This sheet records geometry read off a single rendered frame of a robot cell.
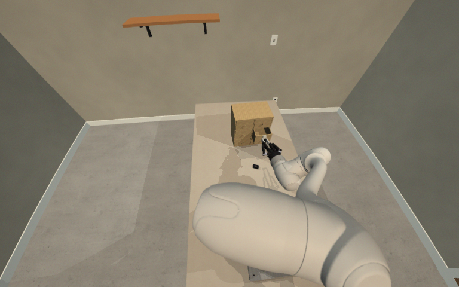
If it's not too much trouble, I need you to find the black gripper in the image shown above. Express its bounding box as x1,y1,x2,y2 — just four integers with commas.
261,138,282,161

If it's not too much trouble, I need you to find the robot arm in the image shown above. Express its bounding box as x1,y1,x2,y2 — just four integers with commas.
192,147,391,287

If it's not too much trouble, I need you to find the small wooden chest of drawers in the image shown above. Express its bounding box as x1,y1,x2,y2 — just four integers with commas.
231,101,274,147

